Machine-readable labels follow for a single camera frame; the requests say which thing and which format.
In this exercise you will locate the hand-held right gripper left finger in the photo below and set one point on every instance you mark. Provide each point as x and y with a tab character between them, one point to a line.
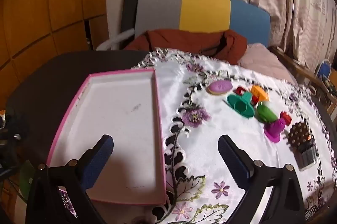
98	158

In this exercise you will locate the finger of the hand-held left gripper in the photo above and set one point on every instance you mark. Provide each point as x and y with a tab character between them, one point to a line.
11	139

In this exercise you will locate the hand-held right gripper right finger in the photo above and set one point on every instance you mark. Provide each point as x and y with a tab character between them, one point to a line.
231	158

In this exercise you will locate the pink shallow cardboard box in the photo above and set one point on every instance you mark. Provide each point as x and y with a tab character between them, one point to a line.
118	121

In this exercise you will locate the purple plastic stamp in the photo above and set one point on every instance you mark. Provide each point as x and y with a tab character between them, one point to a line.
275	132

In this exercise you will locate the teal plastic stamp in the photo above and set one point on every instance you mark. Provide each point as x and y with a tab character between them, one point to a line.
243	108

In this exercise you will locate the green and white toy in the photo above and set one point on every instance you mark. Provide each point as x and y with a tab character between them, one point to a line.
266	113

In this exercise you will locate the shiny red ball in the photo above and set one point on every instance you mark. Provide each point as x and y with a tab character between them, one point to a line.
254	99
239	90

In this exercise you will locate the red plastic block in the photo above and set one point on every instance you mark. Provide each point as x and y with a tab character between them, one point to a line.
286	118

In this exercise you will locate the orange linking cube block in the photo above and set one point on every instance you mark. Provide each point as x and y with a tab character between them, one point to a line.
259	92

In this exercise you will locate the brown dotted hairbrush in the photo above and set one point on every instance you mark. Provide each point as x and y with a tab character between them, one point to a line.
298	133

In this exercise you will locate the purple oval toy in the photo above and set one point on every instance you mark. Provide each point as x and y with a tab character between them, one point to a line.
219	87

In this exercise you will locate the grey glitter jar black lid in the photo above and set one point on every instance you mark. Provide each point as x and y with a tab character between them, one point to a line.
308	155

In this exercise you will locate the white embroidered floral tablecloth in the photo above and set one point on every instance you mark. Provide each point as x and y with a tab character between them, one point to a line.
216	129

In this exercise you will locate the green round object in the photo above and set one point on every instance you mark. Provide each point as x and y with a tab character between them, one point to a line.
25	179

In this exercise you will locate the pale pink pillow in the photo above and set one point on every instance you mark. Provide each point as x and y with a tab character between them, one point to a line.
263	60

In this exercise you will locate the white tube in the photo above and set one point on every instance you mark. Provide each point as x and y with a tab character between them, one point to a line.
118	38

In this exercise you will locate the rust brown jacket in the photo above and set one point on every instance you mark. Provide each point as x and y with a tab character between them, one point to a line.
179	42

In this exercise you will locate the blue arched object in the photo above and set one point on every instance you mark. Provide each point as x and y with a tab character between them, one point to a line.
323	68

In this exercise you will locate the wooden wardrobe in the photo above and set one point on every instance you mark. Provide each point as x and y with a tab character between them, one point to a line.
52	3

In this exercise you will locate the wooden bed frame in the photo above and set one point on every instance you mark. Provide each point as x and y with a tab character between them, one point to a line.
302	71

